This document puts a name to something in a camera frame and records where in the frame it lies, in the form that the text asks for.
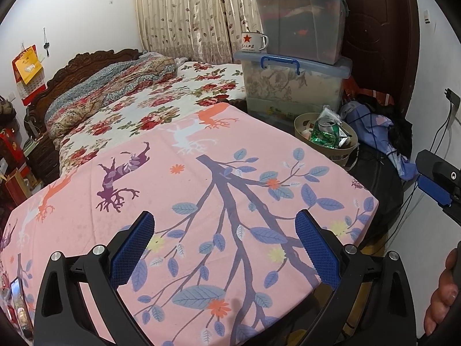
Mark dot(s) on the black and orange jacket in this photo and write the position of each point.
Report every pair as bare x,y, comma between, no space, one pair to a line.
371,93

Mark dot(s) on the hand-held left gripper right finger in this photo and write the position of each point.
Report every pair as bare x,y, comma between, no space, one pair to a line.
318,248

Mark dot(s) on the blue lid storage box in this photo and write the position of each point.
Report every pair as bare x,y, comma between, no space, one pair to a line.
288,83

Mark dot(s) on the person's right hand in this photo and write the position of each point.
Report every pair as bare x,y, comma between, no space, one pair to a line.
441,299

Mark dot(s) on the brown handbag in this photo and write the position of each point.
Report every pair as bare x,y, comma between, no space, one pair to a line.
7,113

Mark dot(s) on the white cloth bundle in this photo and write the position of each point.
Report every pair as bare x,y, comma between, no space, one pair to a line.
162,58

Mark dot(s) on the black wall plug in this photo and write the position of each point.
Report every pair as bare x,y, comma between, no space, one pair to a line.
452,96

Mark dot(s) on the beige waste basket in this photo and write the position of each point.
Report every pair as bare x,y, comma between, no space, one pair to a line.
340,153

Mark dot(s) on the pink printed bedsheet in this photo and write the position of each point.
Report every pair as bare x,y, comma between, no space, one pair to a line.
201,173

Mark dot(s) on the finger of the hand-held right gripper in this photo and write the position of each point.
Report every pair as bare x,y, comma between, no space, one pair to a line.
443,173
434,189

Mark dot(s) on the floral patchwork quilt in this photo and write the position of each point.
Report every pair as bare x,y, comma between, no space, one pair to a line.
108,83

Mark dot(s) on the dark snack packet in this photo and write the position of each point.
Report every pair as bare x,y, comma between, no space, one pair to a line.
346,138

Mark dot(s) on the orange wall calendar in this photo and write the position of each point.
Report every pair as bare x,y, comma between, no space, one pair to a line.
28,66

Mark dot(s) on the teal lid storage box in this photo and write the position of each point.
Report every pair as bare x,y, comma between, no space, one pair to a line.
302,25

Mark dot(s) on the hanging keys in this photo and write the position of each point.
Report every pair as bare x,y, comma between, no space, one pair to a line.
45,43

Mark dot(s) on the white floral bedsheet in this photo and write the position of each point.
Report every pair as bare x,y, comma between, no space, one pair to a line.
151,115

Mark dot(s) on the white enamel mug red star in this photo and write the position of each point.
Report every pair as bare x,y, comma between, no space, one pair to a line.
252,42

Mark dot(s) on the dark wooden nightstand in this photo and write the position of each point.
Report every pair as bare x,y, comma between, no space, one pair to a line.
41,158

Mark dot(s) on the purple printed cloth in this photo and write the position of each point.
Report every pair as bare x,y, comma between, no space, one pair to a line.
381,126

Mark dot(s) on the carved wooden headboard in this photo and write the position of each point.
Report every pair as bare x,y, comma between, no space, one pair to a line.
79,63

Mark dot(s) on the red paper bag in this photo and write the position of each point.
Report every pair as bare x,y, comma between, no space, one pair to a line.
18,185

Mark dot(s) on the dark brown wooden door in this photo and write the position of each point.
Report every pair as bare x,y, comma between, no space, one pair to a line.
378,25

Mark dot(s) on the smartphone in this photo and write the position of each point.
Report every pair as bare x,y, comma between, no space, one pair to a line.
19,306

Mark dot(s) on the black backpack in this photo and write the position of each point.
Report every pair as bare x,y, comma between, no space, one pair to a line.
378,194

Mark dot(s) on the red gift box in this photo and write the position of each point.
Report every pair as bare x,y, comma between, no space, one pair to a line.
10,146

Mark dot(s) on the beige leaf print curtain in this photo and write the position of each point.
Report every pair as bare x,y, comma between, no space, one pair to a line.
194,10

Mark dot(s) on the green foil wrapper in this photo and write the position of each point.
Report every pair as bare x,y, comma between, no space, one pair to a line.
324,136

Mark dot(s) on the clear plastic wrapper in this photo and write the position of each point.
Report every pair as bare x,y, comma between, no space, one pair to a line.
329,111

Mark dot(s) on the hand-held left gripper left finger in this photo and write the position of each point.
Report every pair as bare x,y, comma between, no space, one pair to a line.
131,248

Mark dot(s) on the white wall switch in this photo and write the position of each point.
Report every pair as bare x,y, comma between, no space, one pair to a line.
427,16

